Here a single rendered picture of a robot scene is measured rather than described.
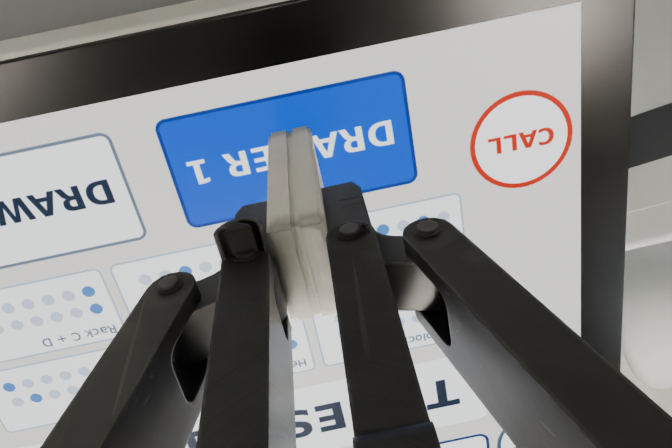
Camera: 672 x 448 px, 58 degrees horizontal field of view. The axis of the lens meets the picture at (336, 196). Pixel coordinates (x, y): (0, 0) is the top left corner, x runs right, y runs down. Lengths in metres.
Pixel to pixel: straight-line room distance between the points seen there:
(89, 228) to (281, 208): 0.11
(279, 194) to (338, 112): 0.07
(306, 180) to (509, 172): 0.11
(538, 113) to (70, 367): 0.23
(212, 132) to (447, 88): 0.09
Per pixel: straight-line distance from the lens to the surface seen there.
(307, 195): 0.16
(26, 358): 0.30
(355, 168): 0.24
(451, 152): 0.24
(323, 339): 0.28
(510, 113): 0.24
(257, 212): 0.18
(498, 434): 0.35
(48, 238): 0.26
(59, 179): 0.25
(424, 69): 0.23
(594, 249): 0.29
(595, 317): 0.31
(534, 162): 0.26
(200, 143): 0.23
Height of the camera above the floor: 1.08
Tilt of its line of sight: 13 degrees down
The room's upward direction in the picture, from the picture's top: 168 degrees clockwise
